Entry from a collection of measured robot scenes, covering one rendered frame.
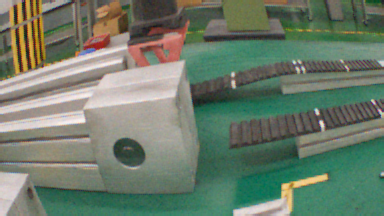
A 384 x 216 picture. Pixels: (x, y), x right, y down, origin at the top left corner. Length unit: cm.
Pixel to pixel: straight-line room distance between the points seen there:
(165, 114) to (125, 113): 3
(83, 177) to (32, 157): 8
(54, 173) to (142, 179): 11
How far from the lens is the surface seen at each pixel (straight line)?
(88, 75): 60
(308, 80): 63
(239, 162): 47
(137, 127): 40
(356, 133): 47
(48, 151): 45
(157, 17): 59
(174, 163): 41
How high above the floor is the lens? 100
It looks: 21 degrees down
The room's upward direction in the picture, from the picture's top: 9 degrees counter-clockwise
